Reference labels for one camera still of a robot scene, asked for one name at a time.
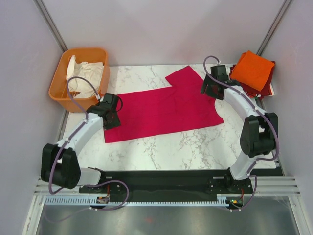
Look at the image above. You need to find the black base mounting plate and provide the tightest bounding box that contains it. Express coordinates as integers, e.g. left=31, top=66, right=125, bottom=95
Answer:
left=79, top=170, right=253, bottom=202

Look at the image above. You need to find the left corner metal post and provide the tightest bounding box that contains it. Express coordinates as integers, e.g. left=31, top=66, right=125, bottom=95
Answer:
left=33, top=0, right=68, bottom=52

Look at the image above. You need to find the orange folded t shirt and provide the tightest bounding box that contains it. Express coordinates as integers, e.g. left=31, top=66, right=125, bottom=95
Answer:
left=230, top=50, right=275, bottom=92

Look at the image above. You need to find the dark red folded t shirt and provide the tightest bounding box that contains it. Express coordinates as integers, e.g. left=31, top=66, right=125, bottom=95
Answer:
left=230, top=61, right=276, bottom=99

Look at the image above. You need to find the right corner metal post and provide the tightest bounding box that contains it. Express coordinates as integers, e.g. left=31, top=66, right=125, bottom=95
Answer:
left=256, top=0, right=293, bottom=56

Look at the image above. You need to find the corner metal post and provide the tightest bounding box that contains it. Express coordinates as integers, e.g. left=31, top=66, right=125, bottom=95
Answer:
left=256, top=0, right=293, bottom=56
left=33, top=0, right=68, bottom=52

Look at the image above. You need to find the white slotted cable duct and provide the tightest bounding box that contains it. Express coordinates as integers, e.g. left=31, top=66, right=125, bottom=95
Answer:
left=45, top=195, right=243, bottom=207

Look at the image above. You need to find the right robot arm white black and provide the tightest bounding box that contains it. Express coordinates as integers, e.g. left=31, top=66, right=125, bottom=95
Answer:
left=201, top=65, right=278, bottom=194

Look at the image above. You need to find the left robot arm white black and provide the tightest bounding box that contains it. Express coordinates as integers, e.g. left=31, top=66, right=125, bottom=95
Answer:
left=41, top=93, right=123, bottom=195

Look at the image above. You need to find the white crumpled t shirt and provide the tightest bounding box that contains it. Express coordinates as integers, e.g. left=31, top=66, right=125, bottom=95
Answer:
left=66, top=55, right=104, bottom=98

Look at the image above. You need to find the aluminium frame rail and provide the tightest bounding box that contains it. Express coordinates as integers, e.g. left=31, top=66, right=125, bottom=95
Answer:
left=34, top=176, right=300, bottom=197

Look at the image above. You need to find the magenta pink t shirt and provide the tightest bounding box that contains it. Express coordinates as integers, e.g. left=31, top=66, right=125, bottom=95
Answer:
left=104, top=66, right=224, bottom=143

